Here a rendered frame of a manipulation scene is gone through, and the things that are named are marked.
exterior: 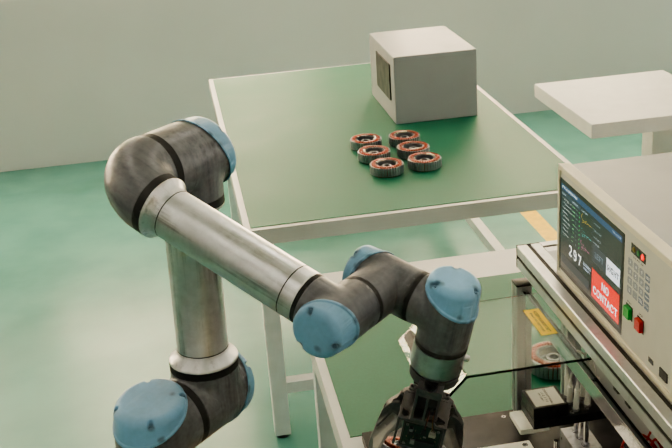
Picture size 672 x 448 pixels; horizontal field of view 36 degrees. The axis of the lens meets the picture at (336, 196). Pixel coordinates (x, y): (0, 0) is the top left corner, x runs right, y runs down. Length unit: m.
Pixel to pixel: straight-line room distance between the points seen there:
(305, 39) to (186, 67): 0.71
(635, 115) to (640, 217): 0.88
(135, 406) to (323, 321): 0.47
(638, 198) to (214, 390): 0.74
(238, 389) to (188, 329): 0.15
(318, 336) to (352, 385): 0.92
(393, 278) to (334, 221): 1.67
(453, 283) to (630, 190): 0.41
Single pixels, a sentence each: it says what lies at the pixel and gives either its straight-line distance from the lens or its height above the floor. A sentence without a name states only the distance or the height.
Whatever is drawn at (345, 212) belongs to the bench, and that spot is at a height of 0.75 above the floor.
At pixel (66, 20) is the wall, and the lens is 6.11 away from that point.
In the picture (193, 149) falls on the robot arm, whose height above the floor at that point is 1.44.
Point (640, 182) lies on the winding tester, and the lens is 1.74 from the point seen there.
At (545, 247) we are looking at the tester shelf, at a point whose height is 1.12.
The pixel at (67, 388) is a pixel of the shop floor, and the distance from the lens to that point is 3.93.
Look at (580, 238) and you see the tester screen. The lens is 1.76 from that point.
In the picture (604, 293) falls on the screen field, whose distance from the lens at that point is 1.69.
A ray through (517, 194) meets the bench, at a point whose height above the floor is 0.75.
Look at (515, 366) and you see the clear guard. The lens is 1.70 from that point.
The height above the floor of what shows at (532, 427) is 0.88.
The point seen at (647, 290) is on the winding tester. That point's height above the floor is 1.24.
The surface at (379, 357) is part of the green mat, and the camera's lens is 2.36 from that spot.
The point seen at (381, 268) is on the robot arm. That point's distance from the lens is 1.43.
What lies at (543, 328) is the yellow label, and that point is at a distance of 1.81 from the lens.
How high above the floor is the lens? 1.93
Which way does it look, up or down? 21 degrees down
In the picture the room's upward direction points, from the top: 4 degrees counter-clockwise
